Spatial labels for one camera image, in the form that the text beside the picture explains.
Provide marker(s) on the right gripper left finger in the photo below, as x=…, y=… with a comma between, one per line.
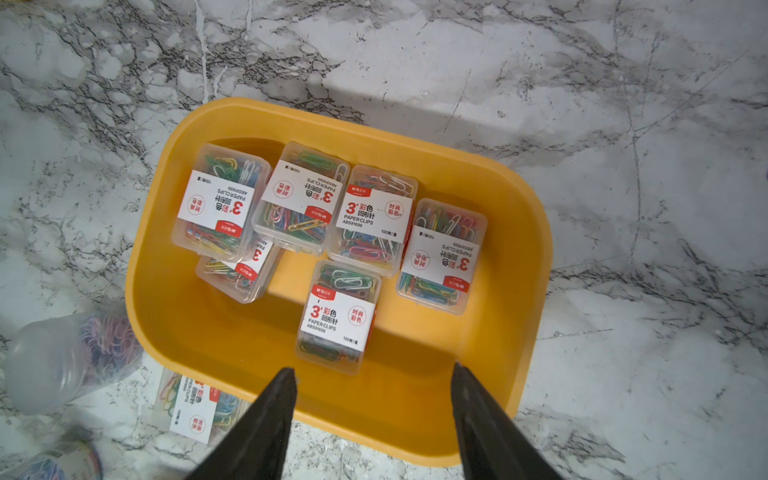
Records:
x=256, y=446

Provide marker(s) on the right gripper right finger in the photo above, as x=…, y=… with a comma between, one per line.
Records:
x=490, y=444

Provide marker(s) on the clear paper clip box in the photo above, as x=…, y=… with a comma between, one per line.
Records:
x=193, y=410

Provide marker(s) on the yellow plastic storage box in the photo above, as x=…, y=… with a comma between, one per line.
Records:
x=372, y=365

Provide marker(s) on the round clear clip jar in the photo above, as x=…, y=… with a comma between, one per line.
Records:
x=55, y=361

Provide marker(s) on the paper clip box front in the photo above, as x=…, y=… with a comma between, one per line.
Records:
x=338, y=316

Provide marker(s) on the paper clip box underneath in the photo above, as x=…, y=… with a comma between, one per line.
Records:
x=247, y=279

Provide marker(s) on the paper clip box right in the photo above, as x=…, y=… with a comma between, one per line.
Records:
x=441, y=255

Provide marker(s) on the paper clip box far left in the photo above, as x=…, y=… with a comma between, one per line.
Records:
x=215, y=215

